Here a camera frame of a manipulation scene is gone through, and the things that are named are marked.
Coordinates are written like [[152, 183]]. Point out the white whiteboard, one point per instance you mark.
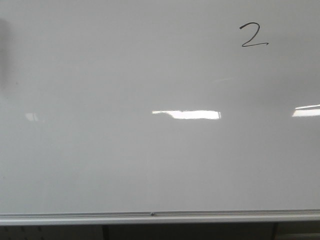
[[159, 111]]

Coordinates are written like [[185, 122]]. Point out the dark cabinet under whiteboard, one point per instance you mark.
[[305, 230]]

